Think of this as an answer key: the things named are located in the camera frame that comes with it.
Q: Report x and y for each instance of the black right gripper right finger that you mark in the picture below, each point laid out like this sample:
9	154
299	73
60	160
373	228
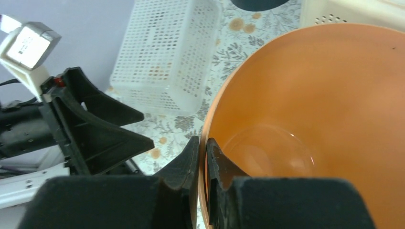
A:
239	201

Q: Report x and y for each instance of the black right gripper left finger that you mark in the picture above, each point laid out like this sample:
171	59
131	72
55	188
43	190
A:
165	200

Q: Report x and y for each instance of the white perforated basket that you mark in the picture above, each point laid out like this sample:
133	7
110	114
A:
165	57

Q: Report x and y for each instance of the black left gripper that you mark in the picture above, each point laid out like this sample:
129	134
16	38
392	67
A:
83	121

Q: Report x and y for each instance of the dark blue cylindrical bin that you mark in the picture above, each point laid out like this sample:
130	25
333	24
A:
258	5

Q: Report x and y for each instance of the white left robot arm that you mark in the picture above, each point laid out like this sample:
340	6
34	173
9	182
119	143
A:
18	186

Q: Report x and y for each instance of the cream perforated plastic basket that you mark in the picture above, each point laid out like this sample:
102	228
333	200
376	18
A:
386	13

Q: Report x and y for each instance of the floral patterned table mat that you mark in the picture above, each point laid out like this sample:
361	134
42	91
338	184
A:
240	34

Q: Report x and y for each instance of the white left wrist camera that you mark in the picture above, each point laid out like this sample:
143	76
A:
24	50

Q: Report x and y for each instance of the orange bucket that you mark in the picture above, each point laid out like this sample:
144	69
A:
321	101

